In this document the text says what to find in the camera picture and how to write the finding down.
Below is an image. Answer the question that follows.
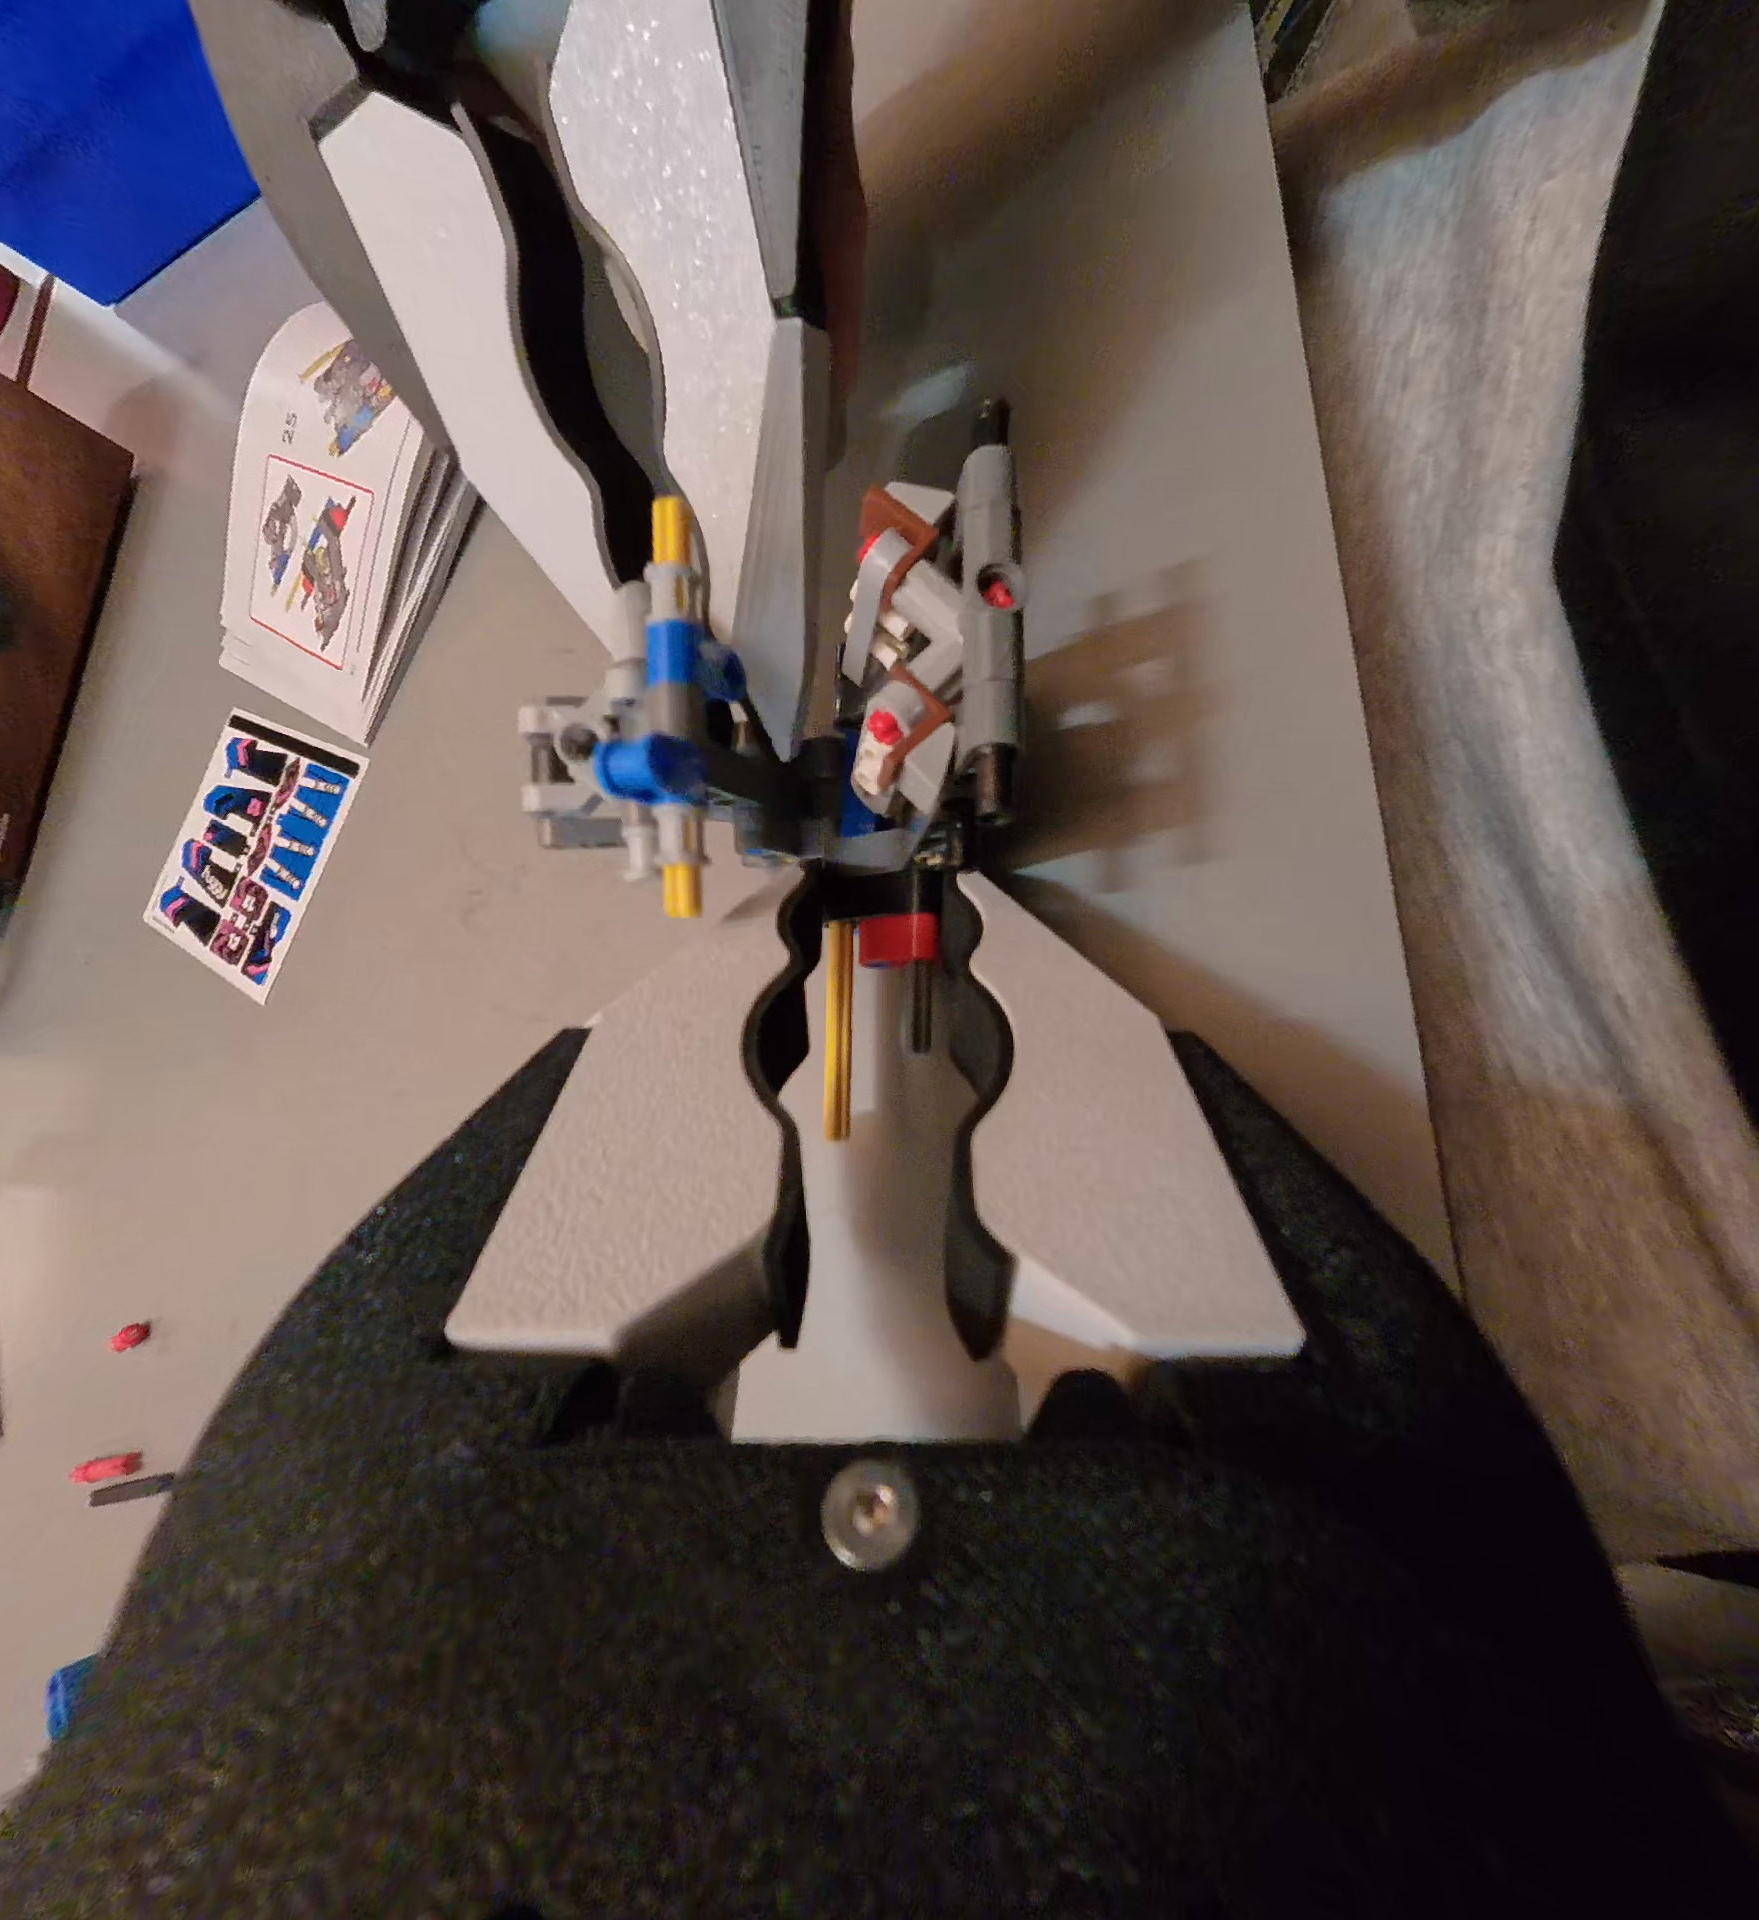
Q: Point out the person's right forearm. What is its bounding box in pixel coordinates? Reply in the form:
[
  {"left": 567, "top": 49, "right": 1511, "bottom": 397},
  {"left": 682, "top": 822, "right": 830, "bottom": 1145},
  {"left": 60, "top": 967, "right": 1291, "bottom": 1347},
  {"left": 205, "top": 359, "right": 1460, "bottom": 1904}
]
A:
[{"left": 1269, "top": 0, "right": 1759, "bottom": 1569}]

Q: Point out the lego instruction booklet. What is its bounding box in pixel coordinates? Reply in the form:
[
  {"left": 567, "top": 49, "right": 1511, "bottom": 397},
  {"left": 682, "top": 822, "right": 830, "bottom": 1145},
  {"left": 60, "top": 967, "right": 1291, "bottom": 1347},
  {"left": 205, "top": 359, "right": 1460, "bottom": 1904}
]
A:
[{"left": 215, "top": 301, "right": 483, "bottom": 748}]

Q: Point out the grey and red lego assembly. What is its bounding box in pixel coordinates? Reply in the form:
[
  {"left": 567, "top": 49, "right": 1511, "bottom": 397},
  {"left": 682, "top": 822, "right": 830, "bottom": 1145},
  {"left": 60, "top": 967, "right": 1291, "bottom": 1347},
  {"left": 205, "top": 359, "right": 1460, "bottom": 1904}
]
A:
[{"left": 780, "top": 394, "right": 1034, "bottom": 1146}]

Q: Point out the lego sticker sheet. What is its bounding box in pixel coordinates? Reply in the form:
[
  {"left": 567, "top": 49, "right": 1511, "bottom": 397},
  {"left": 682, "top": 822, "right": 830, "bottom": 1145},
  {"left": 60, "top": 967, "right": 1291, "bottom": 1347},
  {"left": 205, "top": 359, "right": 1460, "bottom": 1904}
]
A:
[{"left": 143, "top": 709, "right": 371, "bottom": 1007}]

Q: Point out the blue plastic bin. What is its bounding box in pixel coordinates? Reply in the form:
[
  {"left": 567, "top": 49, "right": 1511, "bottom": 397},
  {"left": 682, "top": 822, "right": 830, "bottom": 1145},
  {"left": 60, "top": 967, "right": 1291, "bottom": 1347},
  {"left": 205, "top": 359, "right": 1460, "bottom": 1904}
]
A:
[{"left": 0, "top": 0, "right": 261, "bottom": 311}]

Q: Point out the blue and grey lego assembly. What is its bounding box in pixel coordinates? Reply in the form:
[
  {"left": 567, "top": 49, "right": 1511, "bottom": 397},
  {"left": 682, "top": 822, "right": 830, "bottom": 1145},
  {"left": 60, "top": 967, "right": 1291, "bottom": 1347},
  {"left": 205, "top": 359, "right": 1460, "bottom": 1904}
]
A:
[{"left": 516, "top": 494, "right": 857, "bottom": 921}]

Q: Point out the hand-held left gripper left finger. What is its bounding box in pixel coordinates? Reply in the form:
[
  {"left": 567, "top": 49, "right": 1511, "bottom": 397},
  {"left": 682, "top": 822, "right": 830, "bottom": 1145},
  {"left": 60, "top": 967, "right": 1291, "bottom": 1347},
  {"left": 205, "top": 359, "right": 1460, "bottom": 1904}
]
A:
[{"left": 441, "top": 878, "right": 832, "bottom": 1444}]

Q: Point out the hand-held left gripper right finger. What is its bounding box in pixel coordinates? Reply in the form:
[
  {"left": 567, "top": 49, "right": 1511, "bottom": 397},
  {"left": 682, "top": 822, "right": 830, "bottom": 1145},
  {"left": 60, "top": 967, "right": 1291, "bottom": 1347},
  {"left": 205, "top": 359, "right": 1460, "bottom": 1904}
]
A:
[{"left": 894, "top": 873, "right": 1306, "bottom": 1444}]

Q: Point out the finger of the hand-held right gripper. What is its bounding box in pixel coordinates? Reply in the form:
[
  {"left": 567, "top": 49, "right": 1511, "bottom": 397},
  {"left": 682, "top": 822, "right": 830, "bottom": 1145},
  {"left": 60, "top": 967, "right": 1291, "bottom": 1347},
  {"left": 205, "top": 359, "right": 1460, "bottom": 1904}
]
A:
[
  {"left": 312, "top": 91, "right": 671, "bottom": 591},
  {"left": 547, "top": 0, "right": 865, "bottom": 752}
]

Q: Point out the dark printed cardboard box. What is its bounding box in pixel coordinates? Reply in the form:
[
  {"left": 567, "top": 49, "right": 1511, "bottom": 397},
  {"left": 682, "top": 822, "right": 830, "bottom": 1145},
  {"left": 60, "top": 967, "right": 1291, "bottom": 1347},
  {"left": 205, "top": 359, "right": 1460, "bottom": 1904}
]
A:
[{"left": 0, "top": 338, "right": 139, "bottom": 1055}]

